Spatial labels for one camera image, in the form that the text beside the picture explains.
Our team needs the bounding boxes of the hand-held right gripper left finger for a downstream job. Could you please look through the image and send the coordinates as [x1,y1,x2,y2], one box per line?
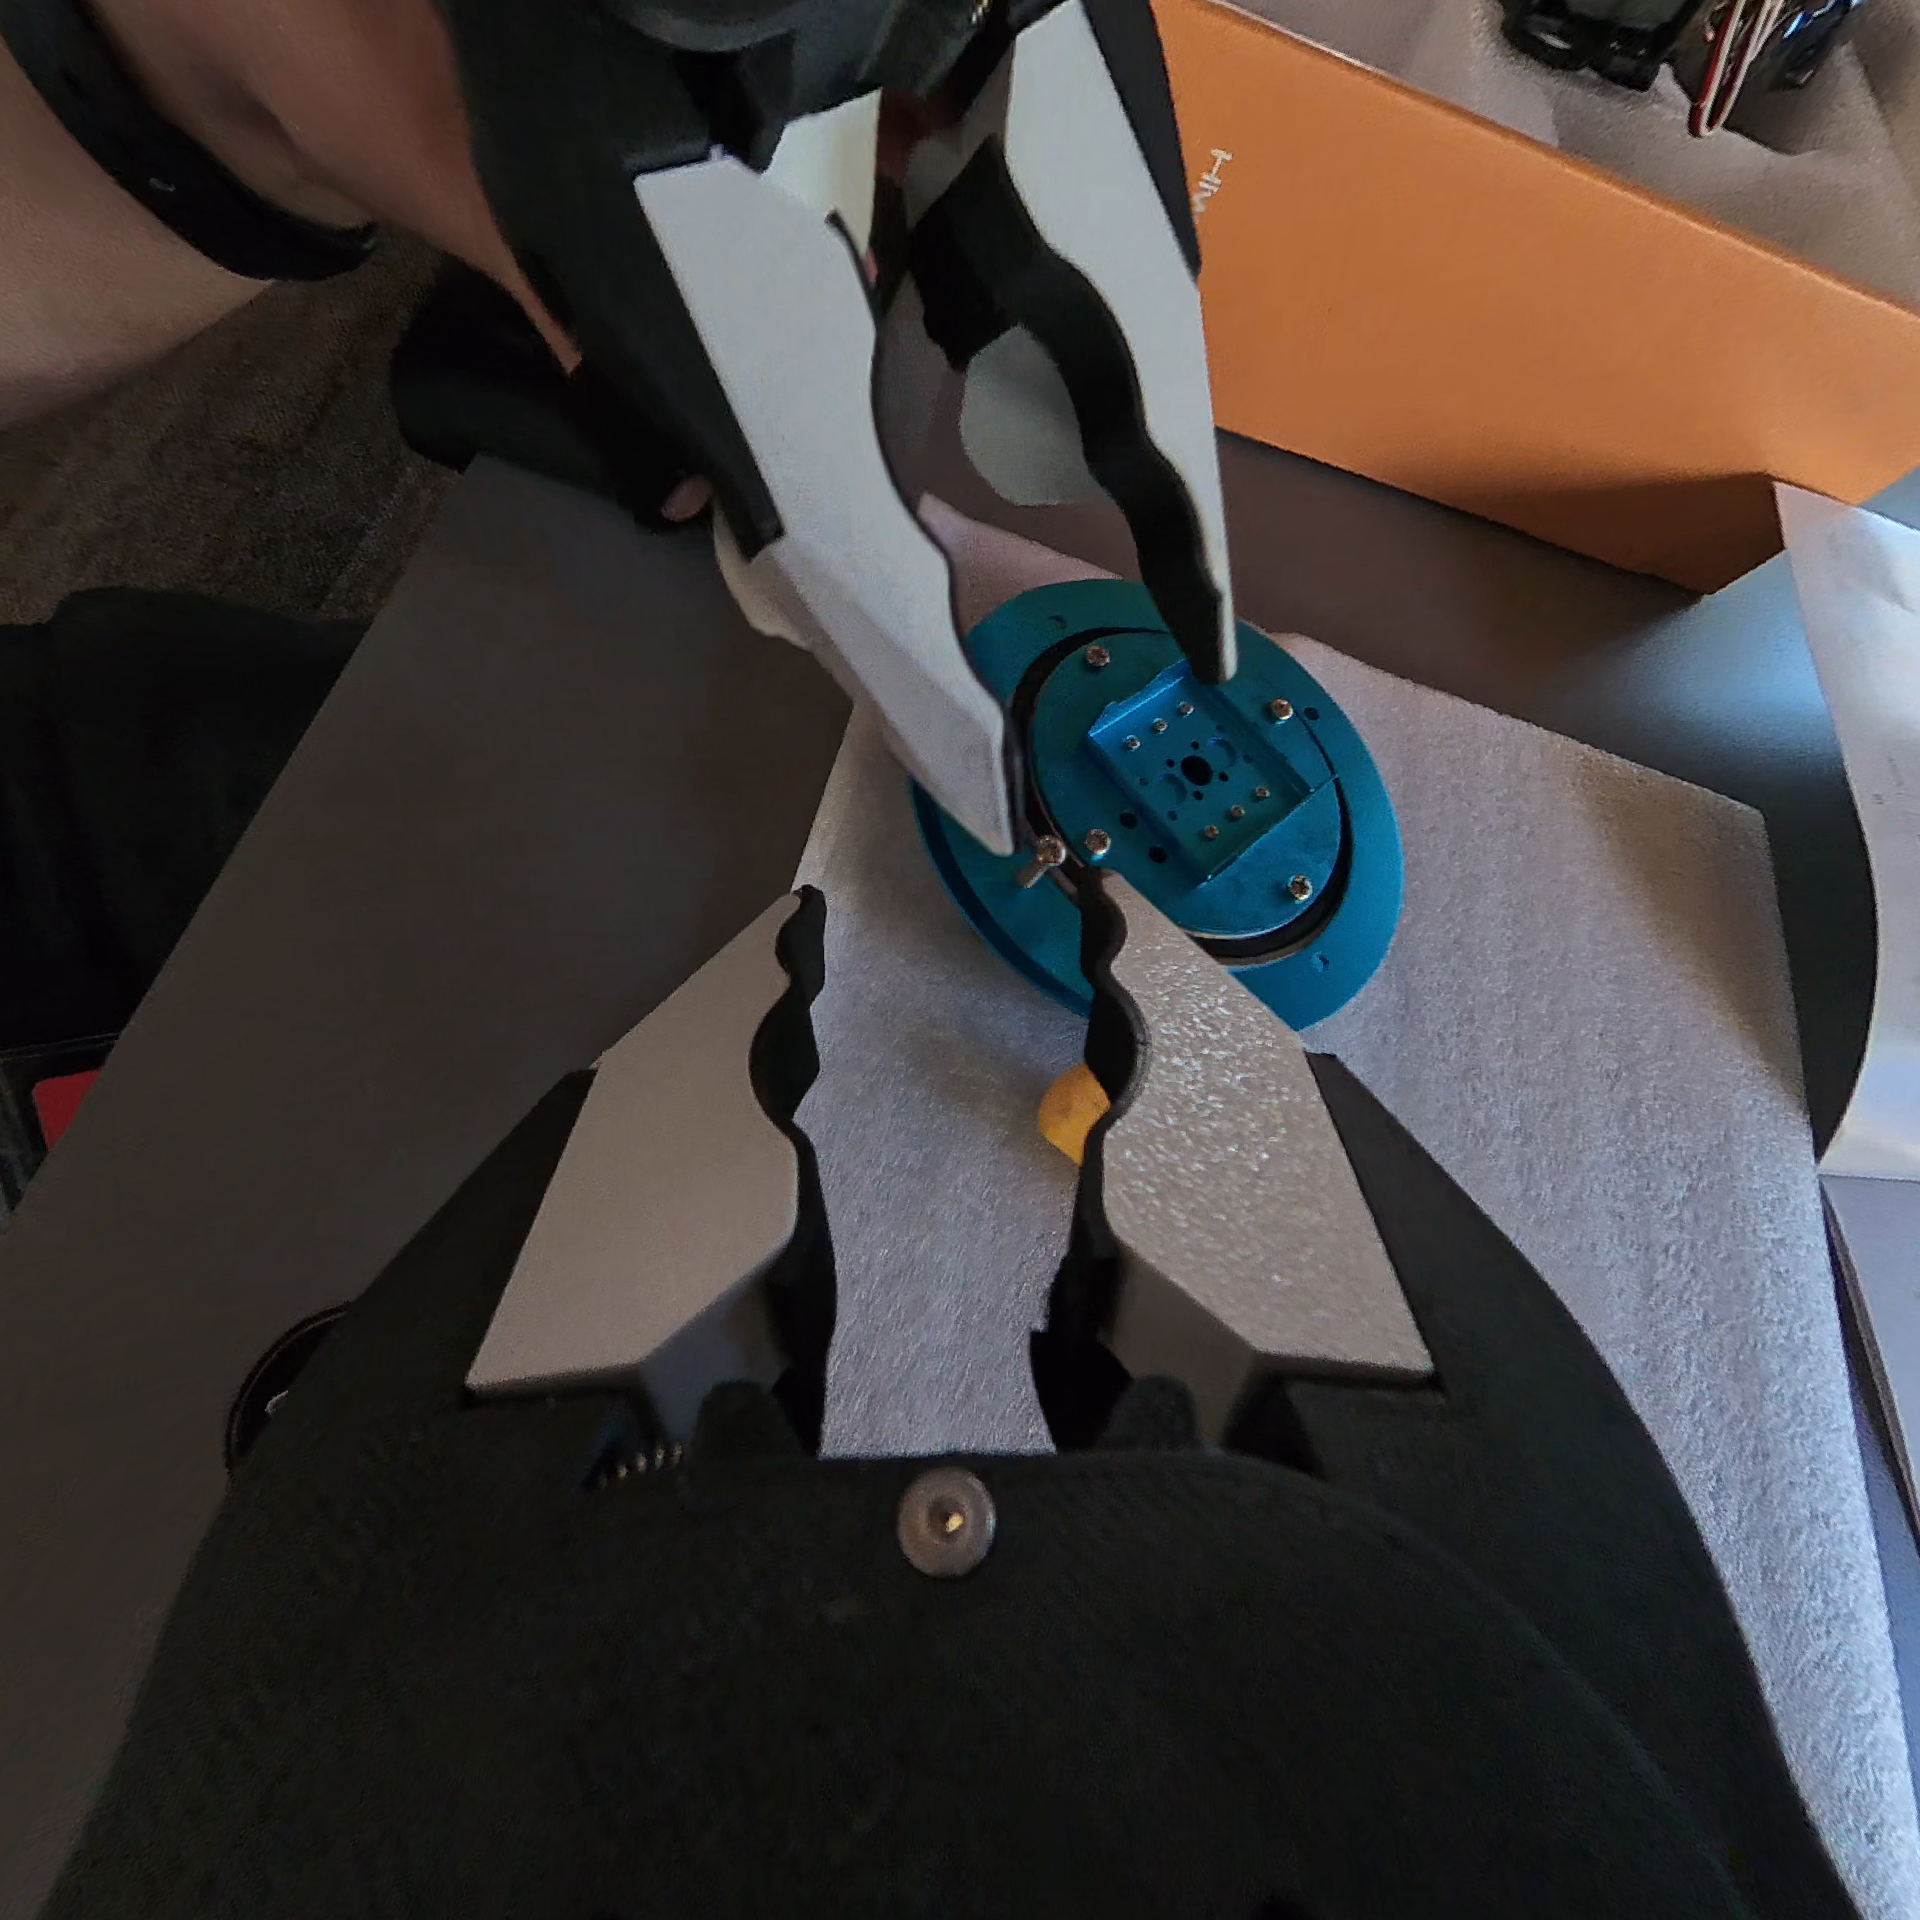
[465,885,840,1450]

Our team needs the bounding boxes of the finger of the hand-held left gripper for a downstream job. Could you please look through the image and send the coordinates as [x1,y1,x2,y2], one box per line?
[630,146,1022,858]
[908,0,1238,687]

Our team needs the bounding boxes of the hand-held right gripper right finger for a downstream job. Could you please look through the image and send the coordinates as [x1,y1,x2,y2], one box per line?
[1032,870,1434,1434]

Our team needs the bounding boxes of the yellow-handled screwdriver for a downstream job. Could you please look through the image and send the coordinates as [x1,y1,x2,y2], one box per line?
[1037,1065,1116,1166]

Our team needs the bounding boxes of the blue round metal base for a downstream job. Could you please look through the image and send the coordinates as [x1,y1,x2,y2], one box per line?
[913,581,1408,1033]

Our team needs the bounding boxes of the grey desk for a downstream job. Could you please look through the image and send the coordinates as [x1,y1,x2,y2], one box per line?
[0,435,1920,1920]

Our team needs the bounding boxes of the black round desk grommet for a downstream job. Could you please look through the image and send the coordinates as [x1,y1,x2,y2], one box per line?
[224,1306,356,1471]

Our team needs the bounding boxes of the person's left hand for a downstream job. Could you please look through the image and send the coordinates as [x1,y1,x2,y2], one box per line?
[106,0,585,369]

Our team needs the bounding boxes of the white foam sheet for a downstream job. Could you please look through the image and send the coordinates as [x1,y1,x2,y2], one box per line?
[712,495,1920,1920]

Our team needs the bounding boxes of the white foam box insert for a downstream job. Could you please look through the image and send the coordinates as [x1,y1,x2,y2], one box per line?
[1246,0,1920,289]

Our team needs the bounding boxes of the orange kit box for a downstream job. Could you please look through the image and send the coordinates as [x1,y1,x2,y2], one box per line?
[1148,0,1920,594]

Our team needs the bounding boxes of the black wristband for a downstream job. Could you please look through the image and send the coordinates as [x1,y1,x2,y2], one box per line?
[30,0,379,283]

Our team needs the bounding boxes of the black servo motor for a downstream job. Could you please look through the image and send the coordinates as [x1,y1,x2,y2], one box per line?
[1500,0,1705,91]

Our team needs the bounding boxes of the red black object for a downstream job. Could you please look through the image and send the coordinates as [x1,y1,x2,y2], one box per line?
[0,1035,116,1215]

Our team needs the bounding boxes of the person's dark trousers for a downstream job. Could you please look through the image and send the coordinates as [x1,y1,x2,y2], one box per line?
[0,585,378,1052]

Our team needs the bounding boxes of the shiny black parts bag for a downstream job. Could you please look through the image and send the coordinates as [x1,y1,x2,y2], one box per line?
[1770,0,1872,91]

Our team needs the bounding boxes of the open instruction booklet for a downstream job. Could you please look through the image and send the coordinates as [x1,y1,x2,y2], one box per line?
[1776,479,1920,1182]

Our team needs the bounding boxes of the red white servo cable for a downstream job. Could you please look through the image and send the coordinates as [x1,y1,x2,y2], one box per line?
[1688,0,1797,141]

